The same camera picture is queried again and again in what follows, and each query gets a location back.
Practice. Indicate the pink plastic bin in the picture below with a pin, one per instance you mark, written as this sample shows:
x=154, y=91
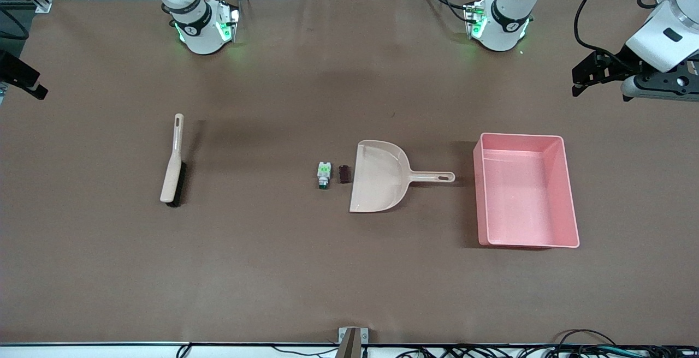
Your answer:
x=527, y=194

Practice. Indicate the dark brown electronic component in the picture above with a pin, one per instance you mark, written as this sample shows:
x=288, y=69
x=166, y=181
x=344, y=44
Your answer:
x=344, y=173

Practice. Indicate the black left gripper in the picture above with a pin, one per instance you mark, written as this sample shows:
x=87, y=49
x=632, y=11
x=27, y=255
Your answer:
x=612, y=66

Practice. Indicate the beige plastic dustpan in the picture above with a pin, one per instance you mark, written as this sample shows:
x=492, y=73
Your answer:
x=379, y=175

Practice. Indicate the metal table edge bracket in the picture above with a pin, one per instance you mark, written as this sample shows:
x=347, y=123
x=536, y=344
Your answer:
x=352, y=341

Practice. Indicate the beige brush with black bristles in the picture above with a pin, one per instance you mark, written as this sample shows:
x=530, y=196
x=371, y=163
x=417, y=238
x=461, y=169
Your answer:
x=173, y=169

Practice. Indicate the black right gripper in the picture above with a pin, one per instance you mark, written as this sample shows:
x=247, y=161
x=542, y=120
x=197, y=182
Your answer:
x=15, y=72

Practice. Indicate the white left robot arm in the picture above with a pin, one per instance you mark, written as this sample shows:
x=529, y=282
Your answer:
x=505, y=19

